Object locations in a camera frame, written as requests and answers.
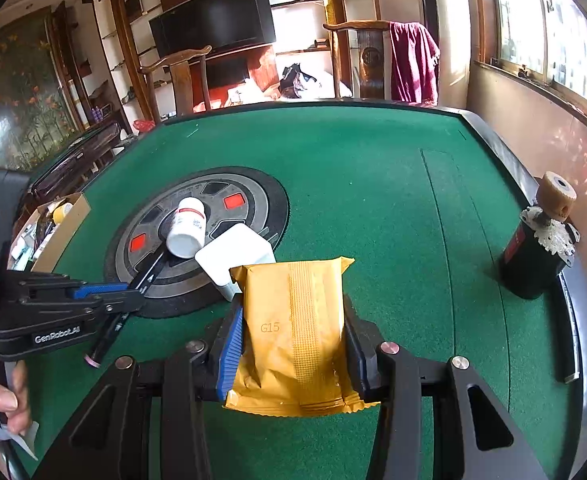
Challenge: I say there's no wooden wall shelf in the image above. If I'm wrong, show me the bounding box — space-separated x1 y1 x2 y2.
93 0 184 126

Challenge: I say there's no dark lacquered side table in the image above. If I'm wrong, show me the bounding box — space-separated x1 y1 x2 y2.
28 124 124 198

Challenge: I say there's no window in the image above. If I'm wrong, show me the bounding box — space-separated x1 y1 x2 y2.
488 0 587 116

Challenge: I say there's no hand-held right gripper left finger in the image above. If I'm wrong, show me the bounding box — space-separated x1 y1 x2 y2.
33 305 245 480

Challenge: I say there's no cardboard box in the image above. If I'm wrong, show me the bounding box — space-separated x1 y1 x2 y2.
8 192 91 273

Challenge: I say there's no yellow snack packet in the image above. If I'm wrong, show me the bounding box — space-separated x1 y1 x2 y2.
222 256 378 418

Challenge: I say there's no white paper strip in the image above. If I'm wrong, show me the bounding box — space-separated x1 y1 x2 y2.
3 420 40 461

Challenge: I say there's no floral wall painting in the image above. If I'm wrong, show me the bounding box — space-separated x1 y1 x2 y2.
0 7 81 171

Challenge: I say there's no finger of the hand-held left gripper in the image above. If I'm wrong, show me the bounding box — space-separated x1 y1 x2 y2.
7 271 130 307
80 290 147 317

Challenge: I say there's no black television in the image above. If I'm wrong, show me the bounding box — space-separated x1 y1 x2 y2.
148 0 277 59

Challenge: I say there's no maroon cloth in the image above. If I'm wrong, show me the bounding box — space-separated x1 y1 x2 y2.
389 21 441 106

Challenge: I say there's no dark wooden chair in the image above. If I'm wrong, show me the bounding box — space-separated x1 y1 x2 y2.
140 46 213 117

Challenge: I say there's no round grey table control panel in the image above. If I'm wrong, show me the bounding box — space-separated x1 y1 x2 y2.
104 167 290 320

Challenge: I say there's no black garment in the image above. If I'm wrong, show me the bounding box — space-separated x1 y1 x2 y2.
278 62 319 98

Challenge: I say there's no white tower air conditioner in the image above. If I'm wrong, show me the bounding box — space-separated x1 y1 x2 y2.
416 0 444 106

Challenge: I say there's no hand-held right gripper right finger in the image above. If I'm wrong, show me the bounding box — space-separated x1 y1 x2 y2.
343 297 549 480

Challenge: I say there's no white charger cube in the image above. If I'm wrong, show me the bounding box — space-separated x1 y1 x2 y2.
194 223 277 302

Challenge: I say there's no white bottle red label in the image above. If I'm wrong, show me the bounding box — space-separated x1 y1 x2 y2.
166 197 208 260

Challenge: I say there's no dark bottle wooden cap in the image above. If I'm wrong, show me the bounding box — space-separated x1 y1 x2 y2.
498 171 581 301

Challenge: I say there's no light wooden chair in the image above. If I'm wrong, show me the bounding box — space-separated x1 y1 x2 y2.
322 20 394 101

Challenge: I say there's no black marker pink end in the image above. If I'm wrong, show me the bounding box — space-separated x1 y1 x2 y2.
84 250 171 367

